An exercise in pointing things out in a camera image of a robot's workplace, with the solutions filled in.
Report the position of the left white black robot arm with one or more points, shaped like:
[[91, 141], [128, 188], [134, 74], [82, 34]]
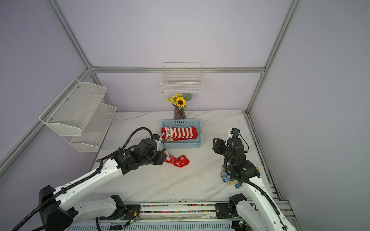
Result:
[[62, 206]]

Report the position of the white wire wall basket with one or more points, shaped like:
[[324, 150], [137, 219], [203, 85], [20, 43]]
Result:
[[182, 77]]

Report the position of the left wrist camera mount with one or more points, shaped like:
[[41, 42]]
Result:
[[156, 138]]

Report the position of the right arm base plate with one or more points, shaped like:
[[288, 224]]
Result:
[[222, 211]]

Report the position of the lower white mesh shelf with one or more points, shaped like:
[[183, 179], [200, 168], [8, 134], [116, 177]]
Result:
[[93, 135]]

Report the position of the aluminium rail front frame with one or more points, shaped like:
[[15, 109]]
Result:
[[176, 212]]

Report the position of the upper white mesh shelf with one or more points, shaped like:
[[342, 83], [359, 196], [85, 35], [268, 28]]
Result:
[[71, 111]]

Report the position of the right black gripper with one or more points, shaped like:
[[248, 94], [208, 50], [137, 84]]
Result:
[[219, 146]]

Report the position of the red bear face sock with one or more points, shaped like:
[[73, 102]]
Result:
[[180, 161]]

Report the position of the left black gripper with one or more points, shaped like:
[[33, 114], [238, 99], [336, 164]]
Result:
[[160, 160]]

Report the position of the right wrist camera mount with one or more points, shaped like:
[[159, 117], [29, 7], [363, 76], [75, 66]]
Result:
[[233, 133]]

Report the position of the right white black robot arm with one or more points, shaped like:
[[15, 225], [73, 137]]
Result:
[[255, 190]]

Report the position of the light blue plastic basket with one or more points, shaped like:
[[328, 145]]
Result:
[[184, 123]]

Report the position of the yellow artificial sunflower bouquet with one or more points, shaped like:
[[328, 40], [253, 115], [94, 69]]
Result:
[[179, 101]]

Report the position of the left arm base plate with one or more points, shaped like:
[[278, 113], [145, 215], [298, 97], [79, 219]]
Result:
[[127, 212]]

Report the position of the white mesh shelf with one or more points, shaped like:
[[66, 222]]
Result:
[[71, 111], [93, 135]]

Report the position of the dark ribbed glass vase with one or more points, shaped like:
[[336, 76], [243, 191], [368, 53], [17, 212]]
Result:
[[179, 113]]

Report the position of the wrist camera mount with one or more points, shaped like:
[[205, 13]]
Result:
[[156, 138], [233, 133]]

